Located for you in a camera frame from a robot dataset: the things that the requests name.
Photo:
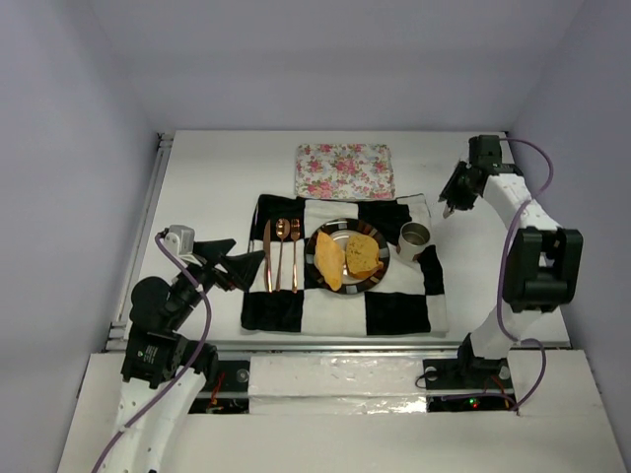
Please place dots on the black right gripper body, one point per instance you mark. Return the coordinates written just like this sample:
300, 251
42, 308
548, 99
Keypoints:
456, 188

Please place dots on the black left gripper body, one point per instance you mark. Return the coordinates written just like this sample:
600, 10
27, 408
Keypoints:
211, 262

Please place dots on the light yellow bread slice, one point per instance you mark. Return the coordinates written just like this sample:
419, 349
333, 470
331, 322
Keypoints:
329, 260

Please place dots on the brown crusted bread slice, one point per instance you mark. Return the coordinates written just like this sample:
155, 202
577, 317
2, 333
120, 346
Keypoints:
362, 256

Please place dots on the silver metal tongs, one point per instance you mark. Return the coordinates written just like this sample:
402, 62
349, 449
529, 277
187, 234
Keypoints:
448, 211

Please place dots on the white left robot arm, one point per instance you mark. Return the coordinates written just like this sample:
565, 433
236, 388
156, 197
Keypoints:
163, 371

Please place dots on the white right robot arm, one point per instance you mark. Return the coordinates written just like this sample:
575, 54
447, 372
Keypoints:
540, 259

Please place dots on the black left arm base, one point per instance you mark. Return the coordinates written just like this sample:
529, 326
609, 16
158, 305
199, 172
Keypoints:
225, 389

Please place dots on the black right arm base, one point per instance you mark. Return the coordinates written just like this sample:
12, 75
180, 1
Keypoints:
443, 377

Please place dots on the copper knife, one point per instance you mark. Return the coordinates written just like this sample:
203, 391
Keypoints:
267, 260

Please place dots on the white mug with metal interior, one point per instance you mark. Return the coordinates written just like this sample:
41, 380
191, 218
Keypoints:
413, 239

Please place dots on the copper spoon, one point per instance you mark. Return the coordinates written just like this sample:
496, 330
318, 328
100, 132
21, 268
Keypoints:
282, 230

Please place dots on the copper fork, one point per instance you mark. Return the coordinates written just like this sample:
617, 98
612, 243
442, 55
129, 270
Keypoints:
295, 236

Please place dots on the floral rectangular tray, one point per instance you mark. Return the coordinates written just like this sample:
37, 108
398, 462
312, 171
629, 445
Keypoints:
344, 172

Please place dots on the black white checkered cloth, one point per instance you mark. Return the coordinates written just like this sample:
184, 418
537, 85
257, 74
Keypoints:
409, 300

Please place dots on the round plate with patterned rim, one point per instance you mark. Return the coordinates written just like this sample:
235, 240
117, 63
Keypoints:
341, 230

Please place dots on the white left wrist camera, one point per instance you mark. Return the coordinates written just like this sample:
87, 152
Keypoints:
179, 241

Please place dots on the aluminium rail frame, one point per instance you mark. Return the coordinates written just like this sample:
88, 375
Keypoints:
210, 181

